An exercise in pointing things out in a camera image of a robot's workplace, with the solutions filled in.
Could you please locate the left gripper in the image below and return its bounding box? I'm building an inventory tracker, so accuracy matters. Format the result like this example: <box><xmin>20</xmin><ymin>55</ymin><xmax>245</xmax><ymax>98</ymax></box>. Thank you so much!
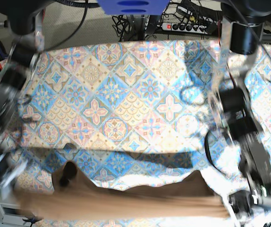
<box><xmin>228</xmin><ymin>186</ymin><xmax>271</xmax><ymax>220</ymax></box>

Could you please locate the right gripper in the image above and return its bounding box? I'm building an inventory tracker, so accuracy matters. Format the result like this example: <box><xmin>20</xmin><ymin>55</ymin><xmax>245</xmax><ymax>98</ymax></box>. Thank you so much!
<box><xmin>0</xmin><ymin>148</ymin><xmax>27</xmax><ymax>196</ymax></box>

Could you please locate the brown t-shirt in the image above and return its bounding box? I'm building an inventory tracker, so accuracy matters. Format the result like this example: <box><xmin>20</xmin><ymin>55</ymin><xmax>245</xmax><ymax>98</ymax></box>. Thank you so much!
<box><xmin>13</xmin><ymin>161</ymin><xmax>229</xmax><ymax>220</ymax></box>

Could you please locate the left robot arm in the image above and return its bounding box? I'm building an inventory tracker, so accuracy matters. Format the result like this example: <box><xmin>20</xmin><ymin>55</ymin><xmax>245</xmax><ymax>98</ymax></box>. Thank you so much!
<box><xmin>208</xmin><ymin>0</ymin><xmax>271</xmax><ymax>225</ymax></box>

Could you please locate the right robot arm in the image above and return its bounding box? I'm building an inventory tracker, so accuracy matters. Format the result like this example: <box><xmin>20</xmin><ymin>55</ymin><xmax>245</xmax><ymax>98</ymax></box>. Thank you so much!
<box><xmin>0</xmin><ymin>0</ymin><xmax>51</xmax><ymax>198</ymax></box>

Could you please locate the orange black clamp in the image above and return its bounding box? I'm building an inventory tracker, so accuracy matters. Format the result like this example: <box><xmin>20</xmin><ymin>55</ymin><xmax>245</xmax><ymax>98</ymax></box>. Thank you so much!
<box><xmin>22</xmin><ymin>216</ymin><xmax>43</xmax><ymax>224</ymax></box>

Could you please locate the patterned tile tablecloth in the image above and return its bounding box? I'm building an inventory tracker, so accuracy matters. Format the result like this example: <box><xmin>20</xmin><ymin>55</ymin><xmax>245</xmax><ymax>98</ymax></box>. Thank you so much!
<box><xmin>0</xmin><ymin>39</ymin><xmax>271</xmax><ymax>227</ymax></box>

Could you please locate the white power strip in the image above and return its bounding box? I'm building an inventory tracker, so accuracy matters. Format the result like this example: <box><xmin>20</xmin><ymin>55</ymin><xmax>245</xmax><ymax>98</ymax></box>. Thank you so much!
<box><xmin>161</xmin><ymin>23</ymin><xmax>206</xmax><ymax>35</ymax></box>

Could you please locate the white wall vent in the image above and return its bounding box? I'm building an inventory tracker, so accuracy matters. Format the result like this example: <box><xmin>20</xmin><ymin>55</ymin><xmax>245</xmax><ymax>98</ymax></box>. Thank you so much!
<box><xmin>0</xmin><ymin>203</ymin><xmax>31</xmax><ymax>227</ymax></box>

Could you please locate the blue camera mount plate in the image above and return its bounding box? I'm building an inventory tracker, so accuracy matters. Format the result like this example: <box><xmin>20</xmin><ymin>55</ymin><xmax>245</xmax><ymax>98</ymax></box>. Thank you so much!
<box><xmin>97</xmin><ymin>0</ymin><xmax>169</xmax><ymax>15</ymax></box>

